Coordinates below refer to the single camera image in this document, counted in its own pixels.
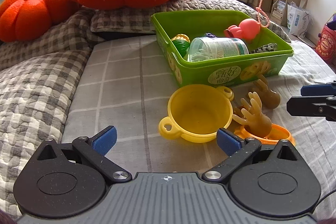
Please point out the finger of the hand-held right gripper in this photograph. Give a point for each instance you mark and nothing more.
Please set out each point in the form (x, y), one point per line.
(315, 106)

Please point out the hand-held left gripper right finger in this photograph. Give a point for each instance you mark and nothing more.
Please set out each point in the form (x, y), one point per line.
(228, 142)

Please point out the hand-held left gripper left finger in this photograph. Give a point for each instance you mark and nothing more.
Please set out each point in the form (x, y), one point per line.
(105, 140)

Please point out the light rubber hand toy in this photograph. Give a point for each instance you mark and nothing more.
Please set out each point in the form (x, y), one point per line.
(258, 124)

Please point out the yellow toy pot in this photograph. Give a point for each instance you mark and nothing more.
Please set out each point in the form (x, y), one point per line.
(199, 111)

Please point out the dark rubber hand toy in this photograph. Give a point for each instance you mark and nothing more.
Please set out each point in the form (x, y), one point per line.
(270, 99)

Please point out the orange toy pot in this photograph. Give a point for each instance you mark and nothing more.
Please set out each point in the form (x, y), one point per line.
(278, 132)

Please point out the green plastic box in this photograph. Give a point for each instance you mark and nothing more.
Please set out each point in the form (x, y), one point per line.
(199, 75)

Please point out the clear cotton swab jar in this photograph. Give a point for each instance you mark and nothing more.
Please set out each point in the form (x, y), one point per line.
(218, 49)

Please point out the pink pig toy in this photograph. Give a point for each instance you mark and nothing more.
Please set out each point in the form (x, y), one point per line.
(248, 28)

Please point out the small purple toy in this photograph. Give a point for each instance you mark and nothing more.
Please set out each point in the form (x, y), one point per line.
(210, 35)

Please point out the toy corn cob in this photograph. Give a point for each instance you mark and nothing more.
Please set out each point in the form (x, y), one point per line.
(181, 41)

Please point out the red gift bag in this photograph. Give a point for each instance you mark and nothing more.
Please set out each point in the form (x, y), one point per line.
(326, 43)

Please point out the grey grid bedsheet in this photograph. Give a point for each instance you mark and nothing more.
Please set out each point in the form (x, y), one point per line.
(118, 77)

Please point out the grey checked quilt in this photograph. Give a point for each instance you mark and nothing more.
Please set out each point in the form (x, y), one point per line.
(39, 87)

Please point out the white paper bag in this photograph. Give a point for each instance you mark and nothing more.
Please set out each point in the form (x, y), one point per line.
(298, 19)

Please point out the small orange tomato cushion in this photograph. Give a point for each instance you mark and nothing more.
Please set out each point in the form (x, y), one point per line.
(31, 14)

